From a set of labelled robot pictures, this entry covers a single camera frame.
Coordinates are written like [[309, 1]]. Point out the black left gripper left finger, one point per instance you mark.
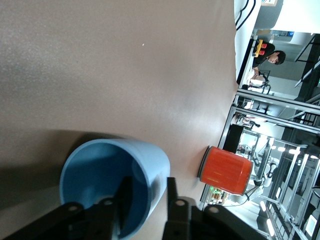
[[75, 222]]

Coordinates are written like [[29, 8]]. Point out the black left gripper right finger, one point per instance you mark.
[[190, 222]]

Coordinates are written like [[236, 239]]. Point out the light blue plastic cup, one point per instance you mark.
[[150, 160]]

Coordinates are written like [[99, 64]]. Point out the orange can with grey lid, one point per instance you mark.
[[225, 170]]

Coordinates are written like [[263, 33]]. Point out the black monitor panel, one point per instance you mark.
[[233, 137]]

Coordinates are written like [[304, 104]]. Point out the brown table mat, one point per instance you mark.
[[100, 75]]

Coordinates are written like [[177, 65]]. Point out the white table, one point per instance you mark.
[[243, 50]]

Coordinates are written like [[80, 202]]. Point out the yellow box with red buttons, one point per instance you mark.
[[262, 46]]

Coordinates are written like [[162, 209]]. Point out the person in black shirt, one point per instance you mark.
[[271, 48]]

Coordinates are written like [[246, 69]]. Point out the aluminium profile frame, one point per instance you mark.
[[265, 97]]

